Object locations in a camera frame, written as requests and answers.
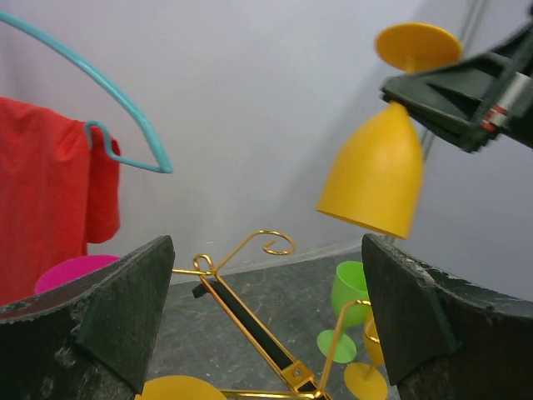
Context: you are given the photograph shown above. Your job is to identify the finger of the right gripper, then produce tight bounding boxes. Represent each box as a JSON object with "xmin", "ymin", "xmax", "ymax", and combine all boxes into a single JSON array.
[{"xmin": 381, "ymin": 22, "xmax": 532, "ymax": 153}]

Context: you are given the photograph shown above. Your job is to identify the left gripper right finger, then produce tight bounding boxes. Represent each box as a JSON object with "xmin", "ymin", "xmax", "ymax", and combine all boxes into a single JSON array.
[{"xmin": 361, "ymin": 234, "xmax": 532, "ymax": 399}]

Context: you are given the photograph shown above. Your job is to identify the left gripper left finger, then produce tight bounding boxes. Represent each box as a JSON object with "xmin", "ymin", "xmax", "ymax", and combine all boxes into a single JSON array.
[{"xmin": 1, "ymin": 236, "xmax": 175, "ymax": 399}]

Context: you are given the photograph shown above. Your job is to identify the pink wine glass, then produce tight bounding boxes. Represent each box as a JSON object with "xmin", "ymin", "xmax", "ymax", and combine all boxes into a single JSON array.
[{"xmin": 33, "ymin": 254, "xmax": 120, "ymax": 295}]

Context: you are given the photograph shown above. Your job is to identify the orange wine glass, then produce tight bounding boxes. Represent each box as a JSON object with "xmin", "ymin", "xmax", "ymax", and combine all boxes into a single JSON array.
[
  {"xmin": 344, "ymin": 311, "xmax": 388, "ymax": 400},
  {"xmin": 135, "ymin": 375, "xmax": 227, "ymax": 400},
  {"xmin": 316, "ymin": 22, "xmax": 462, "ymax": 239}
]

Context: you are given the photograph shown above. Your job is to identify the orange wine glass front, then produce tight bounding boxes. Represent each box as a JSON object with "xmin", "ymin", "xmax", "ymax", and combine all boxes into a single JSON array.
[{"xmin": 316, "ymin": 22, "xmax": 462, "ymax": 239}]

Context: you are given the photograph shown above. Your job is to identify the green wine glass right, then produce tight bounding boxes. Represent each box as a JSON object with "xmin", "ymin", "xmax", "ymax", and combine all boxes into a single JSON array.
[{"xmin": 316, "ymin": 260, "xmax": 370, "ymax": 364}]

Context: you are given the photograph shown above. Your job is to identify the red cloth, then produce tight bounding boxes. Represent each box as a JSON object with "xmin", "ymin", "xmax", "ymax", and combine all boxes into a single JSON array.
[{"xmin": 1, "ymin": 97, "xmax": 121, "ymax": 304}]

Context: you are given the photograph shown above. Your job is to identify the blue clothes hanger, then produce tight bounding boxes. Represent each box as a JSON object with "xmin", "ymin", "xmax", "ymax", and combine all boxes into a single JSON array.
[{"xmin": 0, "ymin": 11, "xmax": 174, "ymax": 174}]

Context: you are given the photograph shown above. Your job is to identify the gold wire glass rack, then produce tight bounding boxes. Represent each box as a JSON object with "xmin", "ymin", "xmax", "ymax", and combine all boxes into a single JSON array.
[{"xmin": 172, "ymin": 230, "xmax": 371, "ymax": 399}]

